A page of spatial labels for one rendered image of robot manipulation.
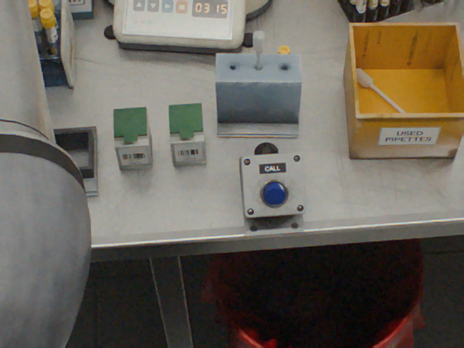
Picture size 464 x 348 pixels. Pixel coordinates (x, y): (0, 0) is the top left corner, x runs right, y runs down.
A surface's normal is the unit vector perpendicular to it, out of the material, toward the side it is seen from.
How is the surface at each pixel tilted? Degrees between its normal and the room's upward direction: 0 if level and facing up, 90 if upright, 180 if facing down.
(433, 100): 0
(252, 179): 30
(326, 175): 0
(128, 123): 0
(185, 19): 25
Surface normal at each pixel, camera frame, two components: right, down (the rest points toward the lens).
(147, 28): -0.04, -0.07
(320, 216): -0.01, -0.49
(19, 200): 0.47, -0.61
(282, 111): -0.02, 0.87
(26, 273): 0.74, -0.26
